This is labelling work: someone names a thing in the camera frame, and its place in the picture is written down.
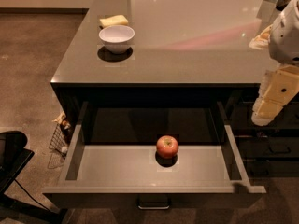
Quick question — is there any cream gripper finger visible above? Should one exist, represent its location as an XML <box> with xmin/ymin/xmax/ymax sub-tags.
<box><xmin>249</xmin><ymin>25</ymin><xmax>272</xmax><ymax>50</ymax></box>
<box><xmin>251</xmin><ymin>64</ymin><xmax>299</xmax><ymax>126</ymax></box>

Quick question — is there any red apple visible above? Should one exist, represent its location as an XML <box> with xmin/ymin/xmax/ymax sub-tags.
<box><xmin>156</xmin><ymin>135</ymin><xmax>178</xmax><ymax>159</ymax></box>

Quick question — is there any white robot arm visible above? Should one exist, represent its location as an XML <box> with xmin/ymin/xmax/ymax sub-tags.
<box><xmin>249</xmin><ymin>0</ymin><xmax>299</xmax><ymax>126</ymax></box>

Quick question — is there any grey counter cabinet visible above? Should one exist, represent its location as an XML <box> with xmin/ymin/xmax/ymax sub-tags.
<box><xmin>51</xmin><ymin>0</ymin><xmax>298</xmax><ymax>177</ymax></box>

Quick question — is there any open grey top drawer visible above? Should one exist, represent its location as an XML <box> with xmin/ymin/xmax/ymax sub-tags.
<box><xmin>43</xmin><ymin>102</ymin><xmax>266</xmax><ymax>208</ymax></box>

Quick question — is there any white ceramic bowl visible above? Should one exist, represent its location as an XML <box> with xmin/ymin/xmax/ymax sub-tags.
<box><xmin>99</xmin><ymin>25</ymin><xmax>135</xmax><ymax>54</ymax></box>

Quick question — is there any yellow sponge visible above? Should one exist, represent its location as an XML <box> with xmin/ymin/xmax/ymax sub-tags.
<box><xmin>99</xmin><ymin>15</ymin><xmax>128</xmax><ymax>28</ymax></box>

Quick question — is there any metal drawer handle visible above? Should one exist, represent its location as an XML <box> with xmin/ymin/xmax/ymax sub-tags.
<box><xmin>137</xmin><ymin>196</ymin><xmax>170</xmax><ymax>210</ymax></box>

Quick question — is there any wire basket on floor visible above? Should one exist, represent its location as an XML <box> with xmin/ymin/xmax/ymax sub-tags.
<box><xmin>48</xmin><ymin>112</ymin><xmax>73</xmax><ymax>169</ymax></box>

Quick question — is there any black floor cable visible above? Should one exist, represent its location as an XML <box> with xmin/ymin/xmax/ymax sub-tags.
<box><xmin>13</xmin><ymin>178</ymin><xmax>52</xmax><ymax>213</ymax></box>

